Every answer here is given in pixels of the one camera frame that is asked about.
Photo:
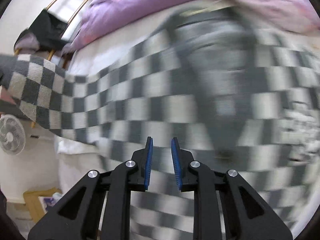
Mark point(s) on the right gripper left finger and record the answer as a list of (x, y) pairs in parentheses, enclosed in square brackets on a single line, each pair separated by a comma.
[(98, 205)]

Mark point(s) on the grey white checkered cardigan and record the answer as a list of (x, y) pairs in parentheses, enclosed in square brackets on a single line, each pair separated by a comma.
[(66, 104)]

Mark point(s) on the pink striped towel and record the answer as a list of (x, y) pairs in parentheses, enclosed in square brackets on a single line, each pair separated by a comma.
[(8, 106)]

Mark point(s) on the white floral bed sheet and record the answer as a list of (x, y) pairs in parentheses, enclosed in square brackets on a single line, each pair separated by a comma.
[(100, 55)]

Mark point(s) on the black jacket on rail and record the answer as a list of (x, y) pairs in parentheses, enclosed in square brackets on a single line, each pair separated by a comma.
[(44, 34)]

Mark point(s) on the wooden clothes rail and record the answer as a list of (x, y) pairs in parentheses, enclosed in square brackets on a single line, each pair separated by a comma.
[(73, 14)]

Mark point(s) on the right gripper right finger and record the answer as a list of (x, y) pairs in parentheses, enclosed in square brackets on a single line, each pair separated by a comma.
[(225, 205)]

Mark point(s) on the white electric fan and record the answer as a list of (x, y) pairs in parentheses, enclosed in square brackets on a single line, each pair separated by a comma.
[(12, 135)]

